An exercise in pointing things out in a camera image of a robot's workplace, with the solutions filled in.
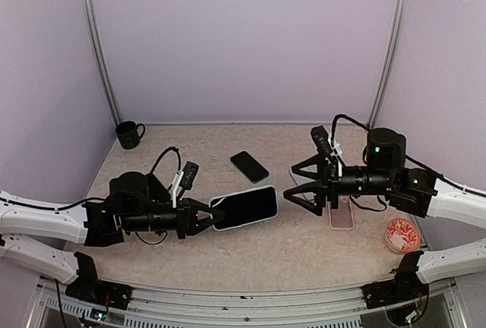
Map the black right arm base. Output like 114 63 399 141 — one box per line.
361 251 429 309

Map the large silver phone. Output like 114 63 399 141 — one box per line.
211 187 277 230

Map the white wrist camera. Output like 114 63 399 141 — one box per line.
170 161 199 209
311 125 344 170

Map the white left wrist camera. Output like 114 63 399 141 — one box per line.
170 161 199 209

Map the light blue phone case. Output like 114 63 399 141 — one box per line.
208 184 279 232

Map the small black phone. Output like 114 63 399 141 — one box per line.
230 151 270 184

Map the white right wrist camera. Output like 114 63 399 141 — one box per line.
311 125 344 170

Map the red patterned white dish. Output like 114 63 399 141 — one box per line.
385 218 421 254

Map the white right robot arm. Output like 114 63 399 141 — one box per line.
283 126 485 301

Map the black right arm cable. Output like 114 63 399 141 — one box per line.
331 114 486 196

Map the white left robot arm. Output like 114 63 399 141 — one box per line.
1 172 225 301

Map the pink clear phone case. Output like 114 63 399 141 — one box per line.
328 196 355 231

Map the right aluminium corner post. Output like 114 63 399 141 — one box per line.
368 0 407 128

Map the aluminium corner post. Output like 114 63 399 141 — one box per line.
368 0 407 128
81 0 122 125

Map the aluminium front rail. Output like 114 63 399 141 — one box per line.
24 279 470 327

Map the left aluminium corner post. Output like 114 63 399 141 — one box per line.
81 0 122 125

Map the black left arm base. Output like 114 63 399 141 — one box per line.
65 252 133 311

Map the dark green mug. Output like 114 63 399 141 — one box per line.
115 121 146 150

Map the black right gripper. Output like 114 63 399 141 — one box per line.
284 152 396 216

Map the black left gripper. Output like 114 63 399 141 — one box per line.
122 196 225 239

